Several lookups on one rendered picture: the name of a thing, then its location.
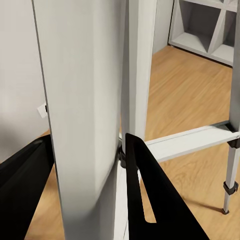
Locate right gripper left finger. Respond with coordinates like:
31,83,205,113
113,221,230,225
0,134,55,240

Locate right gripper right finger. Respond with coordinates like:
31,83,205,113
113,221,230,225
125,133,210,240

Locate camera tripod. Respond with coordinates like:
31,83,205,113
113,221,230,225
32,0,240,240

